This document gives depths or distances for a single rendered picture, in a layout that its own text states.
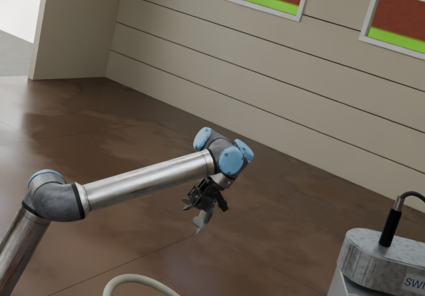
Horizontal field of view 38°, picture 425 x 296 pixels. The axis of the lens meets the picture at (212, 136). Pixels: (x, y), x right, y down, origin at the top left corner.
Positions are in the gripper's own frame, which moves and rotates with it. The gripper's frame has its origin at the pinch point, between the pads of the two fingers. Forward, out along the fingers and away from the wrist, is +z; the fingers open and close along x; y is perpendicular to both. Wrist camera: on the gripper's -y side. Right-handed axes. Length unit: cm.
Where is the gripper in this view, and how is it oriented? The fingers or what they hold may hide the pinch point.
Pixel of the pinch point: (190, 223)
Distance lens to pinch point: 232.5
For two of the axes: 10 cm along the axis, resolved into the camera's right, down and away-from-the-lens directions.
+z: -5.9, 7.6, 2.6
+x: 3.5, 5.3, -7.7
